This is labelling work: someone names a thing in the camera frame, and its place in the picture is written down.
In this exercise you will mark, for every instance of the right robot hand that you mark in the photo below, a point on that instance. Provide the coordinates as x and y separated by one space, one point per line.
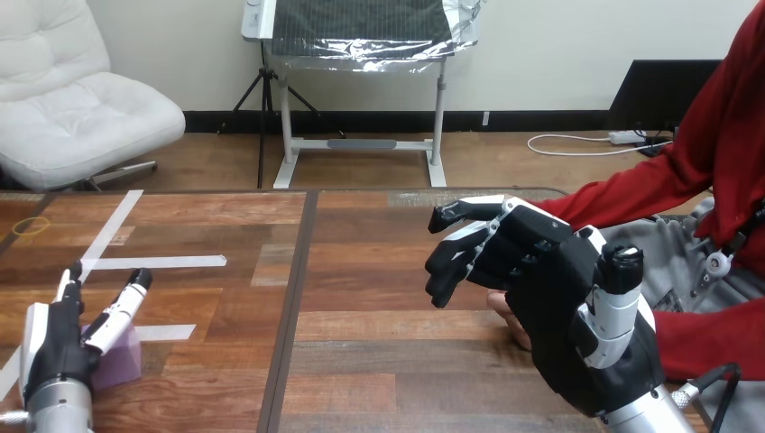
550 281

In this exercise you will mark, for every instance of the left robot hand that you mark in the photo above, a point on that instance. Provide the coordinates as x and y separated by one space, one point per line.
57 352

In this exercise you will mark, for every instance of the person's hand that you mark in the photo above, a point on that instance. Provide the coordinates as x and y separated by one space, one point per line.
508 314

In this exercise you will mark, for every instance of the purple block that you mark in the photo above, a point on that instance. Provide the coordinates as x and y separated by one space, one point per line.
119 361

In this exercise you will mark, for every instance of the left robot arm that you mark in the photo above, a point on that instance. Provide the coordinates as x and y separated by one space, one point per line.
60 409

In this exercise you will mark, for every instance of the person's forearm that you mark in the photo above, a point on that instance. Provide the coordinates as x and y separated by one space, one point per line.
633 191
711 340

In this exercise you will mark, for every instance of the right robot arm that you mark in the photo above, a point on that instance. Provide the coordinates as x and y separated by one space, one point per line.
648 415

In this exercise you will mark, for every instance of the person's body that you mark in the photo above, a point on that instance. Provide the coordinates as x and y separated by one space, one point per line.
732 119

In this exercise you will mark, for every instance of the white power strip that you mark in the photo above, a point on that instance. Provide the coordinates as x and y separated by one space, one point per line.
626 137

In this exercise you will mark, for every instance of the dark screen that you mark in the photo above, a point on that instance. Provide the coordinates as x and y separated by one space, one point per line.
657 95

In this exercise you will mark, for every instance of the white desk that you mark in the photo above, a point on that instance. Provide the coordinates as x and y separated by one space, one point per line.
358 144

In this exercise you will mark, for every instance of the white cushioned chair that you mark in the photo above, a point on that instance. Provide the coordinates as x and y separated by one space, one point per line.
71 113

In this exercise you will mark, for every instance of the foil sheet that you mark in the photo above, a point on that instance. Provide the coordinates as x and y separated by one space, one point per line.
364 51

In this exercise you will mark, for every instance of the black tripod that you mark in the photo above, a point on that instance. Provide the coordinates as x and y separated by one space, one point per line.
263 119

